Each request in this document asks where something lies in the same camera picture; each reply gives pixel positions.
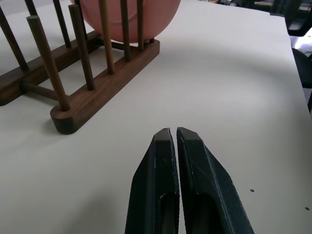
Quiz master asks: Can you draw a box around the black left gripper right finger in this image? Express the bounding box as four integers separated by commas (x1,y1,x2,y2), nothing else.
176,126,255,234

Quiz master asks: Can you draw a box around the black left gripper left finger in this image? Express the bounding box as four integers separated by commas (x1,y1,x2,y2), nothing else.
124,127,180,234

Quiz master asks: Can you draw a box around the dark wooden dish rack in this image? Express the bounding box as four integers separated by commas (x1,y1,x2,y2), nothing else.
0,0,161,135

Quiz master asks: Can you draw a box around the pink plate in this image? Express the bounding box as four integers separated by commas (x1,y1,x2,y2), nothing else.
79,0,181,44

